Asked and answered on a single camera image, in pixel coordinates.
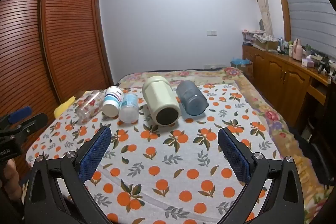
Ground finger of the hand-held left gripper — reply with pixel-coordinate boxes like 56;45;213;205
0;112;48;141
0;106;33;125

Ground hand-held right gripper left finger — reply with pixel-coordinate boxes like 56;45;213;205
24;126;116;224

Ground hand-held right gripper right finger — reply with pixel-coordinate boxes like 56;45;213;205
217;127;309;224

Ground cream cup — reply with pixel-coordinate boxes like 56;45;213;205
142;76;182;126

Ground floral glass cup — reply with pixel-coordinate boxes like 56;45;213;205
75;90;105;125

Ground white striped paper cup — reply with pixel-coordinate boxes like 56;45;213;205
102;86;125;117

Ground clear plastic cup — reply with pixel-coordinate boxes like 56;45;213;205
119;93;139;124

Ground blue-grey cup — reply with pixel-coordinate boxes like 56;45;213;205
176;80;209;117

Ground person's left hand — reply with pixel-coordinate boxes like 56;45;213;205
0;159;21;201

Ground yellow cloth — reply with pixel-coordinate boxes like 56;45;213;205
54;97;77;118

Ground orange-print blanket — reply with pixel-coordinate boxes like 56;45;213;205
22;84;284;224

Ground brown slatted wardrobe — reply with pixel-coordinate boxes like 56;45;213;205
0;0;115;169

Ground dark object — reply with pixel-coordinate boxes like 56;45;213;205
301;119;336;188

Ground box with blue bag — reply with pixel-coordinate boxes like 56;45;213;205
230;57;254;78

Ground wooden cabinet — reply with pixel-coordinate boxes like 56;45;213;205
241;44;336;130

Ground cardboard box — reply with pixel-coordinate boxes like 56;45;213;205
256;39;279;51

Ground pink tissue box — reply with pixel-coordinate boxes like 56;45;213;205
301;55;316;68

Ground pink thermos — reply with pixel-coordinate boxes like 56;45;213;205
292;38;302;60

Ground window blinds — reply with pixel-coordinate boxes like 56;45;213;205
273;0;336;63

